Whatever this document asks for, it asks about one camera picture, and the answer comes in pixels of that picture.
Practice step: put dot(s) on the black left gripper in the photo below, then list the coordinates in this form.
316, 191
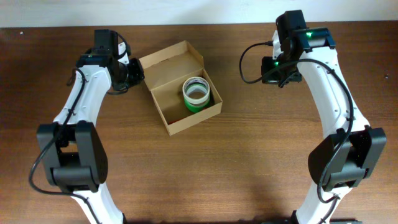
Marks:
138, 73

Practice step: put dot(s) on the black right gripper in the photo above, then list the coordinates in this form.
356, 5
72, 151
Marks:
267, 75

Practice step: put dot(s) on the brown cardboard box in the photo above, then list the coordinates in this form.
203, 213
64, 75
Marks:
165, 72

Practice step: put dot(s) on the white masking tape roll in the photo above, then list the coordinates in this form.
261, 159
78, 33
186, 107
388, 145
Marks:
196, 90

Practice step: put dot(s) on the green tape roll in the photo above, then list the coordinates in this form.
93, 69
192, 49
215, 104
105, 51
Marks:
196, 105

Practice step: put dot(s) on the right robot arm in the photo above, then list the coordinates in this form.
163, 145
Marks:
351, 147

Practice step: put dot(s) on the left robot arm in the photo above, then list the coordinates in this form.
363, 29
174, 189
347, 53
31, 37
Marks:
72, 161

